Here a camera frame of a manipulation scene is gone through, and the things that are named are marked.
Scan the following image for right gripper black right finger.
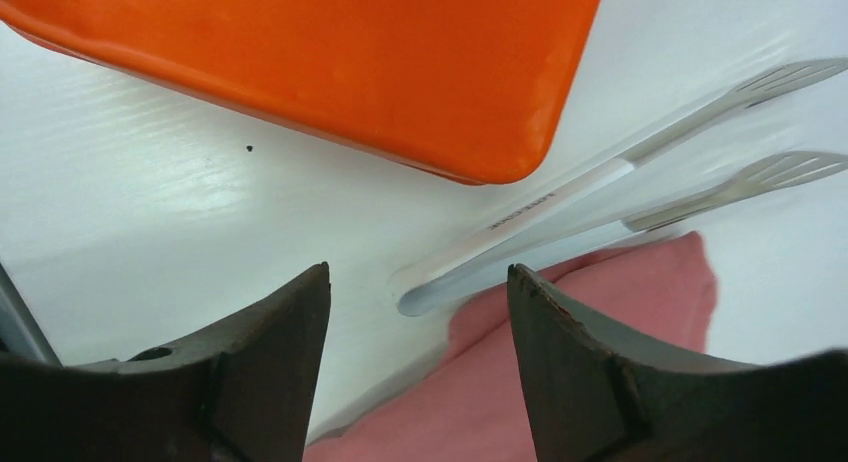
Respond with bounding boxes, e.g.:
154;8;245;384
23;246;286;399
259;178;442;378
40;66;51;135
507;264;847;461

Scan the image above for orange box lid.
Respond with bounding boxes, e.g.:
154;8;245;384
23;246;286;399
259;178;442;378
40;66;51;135
1;0;601;185

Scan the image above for pink cloth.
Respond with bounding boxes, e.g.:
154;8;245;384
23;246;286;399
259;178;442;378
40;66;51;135
304;232;717;461

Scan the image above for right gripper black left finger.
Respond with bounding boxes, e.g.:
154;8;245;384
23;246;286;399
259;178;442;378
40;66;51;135
1;263;331;461

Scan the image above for metal tongs with white handle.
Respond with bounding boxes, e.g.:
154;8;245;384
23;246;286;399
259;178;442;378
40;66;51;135
389;56;848;318

